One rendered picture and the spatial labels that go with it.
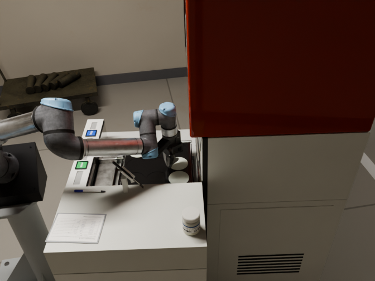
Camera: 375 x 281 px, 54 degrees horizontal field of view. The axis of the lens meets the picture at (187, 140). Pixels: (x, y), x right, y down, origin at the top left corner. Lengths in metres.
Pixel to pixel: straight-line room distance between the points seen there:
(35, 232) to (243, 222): 1.11
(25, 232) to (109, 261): 0.74
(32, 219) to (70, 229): 0.57
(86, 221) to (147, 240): 0.28
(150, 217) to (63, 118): 0.53
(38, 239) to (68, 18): 2.63
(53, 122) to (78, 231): 0.44
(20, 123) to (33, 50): 2.88
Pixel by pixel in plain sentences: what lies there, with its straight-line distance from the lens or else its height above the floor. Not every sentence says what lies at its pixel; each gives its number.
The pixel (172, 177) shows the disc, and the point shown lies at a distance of 1.82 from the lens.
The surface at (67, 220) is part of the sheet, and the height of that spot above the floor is 0.97.
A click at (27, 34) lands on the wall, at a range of 4.40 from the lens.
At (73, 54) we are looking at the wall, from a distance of 4.42.
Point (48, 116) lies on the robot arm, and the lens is 1.49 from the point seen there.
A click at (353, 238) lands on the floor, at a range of 2.91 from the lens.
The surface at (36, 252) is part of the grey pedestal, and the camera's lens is 2.31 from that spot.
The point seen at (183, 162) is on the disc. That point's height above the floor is 0.90.
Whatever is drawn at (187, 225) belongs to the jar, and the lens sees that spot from 1.45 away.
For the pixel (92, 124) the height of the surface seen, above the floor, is 0.96.
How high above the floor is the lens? 2.15
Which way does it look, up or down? 38 degrees down
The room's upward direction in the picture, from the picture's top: 2 degrees counter-clockwise
